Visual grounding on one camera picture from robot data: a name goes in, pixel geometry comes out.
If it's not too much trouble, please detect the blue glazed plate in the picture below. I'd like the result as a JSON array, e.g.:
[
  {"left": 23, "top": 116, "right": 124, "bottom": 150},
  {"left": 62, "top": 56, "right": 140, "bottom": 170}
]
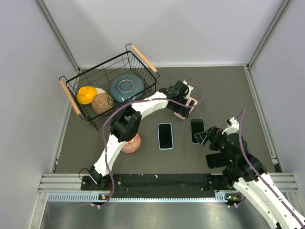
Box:
[{"left": 110, "top": 74, "right": 144, "bottom": 103}]

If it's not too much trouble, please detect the yellow ribbed bowl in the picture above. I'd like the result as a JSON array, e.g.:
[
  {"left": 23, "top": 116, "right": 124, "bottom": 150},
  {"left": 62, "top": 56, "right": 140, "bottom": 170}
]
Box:
[{"left": 77, "top": 85, "right": 97, "bottom": 105}]

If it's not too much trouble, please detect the black phone case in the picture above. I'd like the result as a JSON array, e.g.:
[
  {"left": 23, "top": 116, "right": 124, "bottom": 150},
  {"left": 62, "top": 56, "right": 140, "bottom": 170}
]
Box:
[{"left": 205, "top": 153, "right": 230, "bottom": 169}]

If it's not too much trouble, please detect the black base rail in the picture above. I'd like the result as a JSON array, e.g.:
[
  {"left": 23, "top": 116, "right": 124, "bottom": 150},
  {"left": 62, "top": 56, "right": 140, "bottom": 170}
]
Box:
[{"left": 81, "top": 174, "right": 238, "bottom": 198}]

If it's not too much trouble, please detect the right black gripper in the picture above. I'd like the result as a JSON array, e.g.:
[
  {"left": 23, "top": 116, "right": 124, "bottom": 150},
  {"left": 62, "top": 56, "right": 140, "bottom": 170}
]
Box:
[{"left": 195, "top": 125, "right": 236, "bottom": 162}]

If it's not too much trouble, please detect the pink phone case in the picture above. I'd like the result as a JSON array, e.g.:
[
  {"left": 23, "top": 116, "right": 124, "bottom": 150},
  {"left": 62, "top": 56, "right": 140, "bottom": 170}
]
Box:
[{"left": 174, "top": 97, "right": 198, "bottom": 120}]

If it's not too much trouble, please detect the light blue phone case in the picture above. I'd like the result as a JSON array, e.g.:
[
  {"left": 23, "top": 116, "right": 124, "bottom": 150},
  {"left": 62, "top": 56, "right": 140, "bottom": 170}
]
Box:
[{"left": 157, "top": 122, "right": 173, "bottom": 151}]

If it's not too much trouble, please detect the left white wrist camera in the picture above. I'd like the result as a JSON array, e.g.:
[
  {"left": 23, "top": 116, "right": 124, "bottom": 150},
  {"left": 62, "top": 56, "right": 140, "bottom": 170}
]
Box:
[{"left": 183, "top": 80, "right": 193, "bottom": 99}]

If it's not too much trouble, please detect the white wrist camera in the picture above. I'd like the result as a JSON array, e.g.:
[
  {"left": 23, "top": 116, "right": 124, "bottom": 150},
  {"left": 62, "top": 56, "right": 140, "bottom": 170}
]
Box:
[
  {"left": 226, "top": 117, "right": 240, "bottom": 135},
  {"left": 183, "top": 80, "right": 193, "bottom": 99}
]

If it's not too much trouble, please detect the cream patterned bowl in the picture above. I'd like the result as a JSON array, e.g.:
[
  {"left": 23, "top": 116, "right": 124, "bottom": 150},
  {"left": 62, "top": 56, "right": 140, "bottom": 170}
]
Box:
[{"left": 95, "top": 87, "right": 107, "bottom": 94}]

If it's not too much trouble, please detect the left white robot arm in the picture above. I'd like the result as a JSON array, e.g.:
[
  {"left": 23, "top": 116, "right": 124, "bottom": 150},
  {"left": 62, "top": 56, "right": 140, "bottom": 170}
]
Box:
[{"left": 89, "top": 81, "right": 193, "bottom": 189}]

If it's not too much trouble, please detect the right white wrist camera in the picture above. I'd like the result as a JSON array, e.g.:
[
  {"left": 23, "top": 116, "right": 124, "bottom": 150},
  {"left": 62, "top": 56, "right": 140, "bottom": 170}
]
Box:
[{"left": 226, "top": 117, "right": 240, "bottom": 135}]

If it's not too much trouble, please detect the black wire dish basket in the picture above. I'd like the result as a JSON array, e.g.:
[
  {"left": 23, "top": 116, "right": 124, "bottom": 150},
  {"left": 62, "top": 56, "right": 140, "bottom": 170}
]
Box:
[{"left": 59, "top": 43, "right": 160, "bottom": 130}]

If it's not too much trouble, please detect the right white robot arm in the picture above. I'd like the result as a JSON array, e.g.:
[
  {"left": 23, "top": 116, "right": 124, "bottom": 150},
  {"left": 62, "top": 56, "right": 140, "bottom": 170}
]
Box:
[{"left": 194, "top": 126, "right": 305, "bottom": 229}]

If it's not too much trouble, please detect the red patterned bowl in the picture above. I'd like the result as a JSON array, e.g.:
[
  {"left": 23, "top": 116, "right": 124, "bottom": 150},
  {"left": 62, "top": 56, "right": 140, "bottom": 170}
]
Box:
[{"left": 122, "top": 134, "right": 141, "bottom": 154}]

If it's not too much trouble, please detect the brown ceramic bowl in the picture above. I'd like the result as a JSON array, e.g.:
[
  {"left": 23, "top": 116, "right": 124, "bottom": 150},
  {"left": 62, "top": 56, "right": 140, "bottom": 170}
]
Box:
[{"left": 91, "top": 93, "right": 115, "bottom": 115}]

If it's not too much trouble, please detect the teal phone black screen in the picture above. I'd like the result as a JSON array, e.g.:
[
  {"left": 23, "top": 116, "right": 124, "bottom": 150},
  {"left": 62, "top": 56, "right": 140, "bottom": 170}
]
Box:
[{"left": 191, "top": 119, "right": 205, "bottom": 145}]

